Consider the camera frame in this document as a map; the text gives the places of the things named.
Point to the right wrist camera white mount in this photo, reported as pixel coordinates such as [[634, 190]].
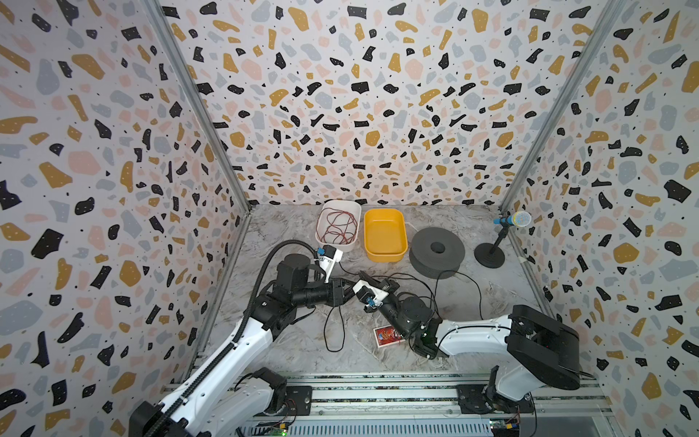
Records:
[[370, 296]]

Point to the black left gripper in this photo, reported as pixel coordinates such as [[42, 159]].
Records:
[[336, 291]]

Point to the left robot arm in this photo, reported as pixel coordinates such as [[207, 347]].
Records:
[[223, 395]]

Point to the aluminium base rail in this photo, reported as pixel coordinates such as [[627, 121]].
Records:
[[431, 404]]

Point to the aluminium corner rail right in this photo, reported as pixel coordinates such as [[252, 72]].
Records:
[[609, 14]]

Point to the white plastic bin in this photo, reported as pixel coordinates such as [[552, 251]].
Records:
[[338, 224]]

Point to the aluminium corner rail left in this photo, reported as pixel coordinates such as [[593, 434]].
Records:
[[170, 47]]

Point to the grey perforated cable spool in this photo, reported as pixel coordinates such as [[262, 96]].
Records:
[[436, 253]]

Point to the aluminium corner rail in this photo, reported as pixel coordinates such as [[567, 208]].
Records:
[[609, 14], [170, 47]]

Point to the blue toy microphone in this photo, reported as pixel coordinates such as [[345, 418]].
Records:
[[520, 219]]

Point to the black microphone stand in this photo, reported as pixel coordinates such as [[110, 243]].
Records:
[[490, 255]]

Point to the yellow plastic bin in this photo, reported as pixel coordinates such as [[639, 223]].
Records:
[[385, 235]]

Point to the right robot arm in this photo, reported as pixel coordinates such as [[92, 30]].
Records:
[[542, 351]]

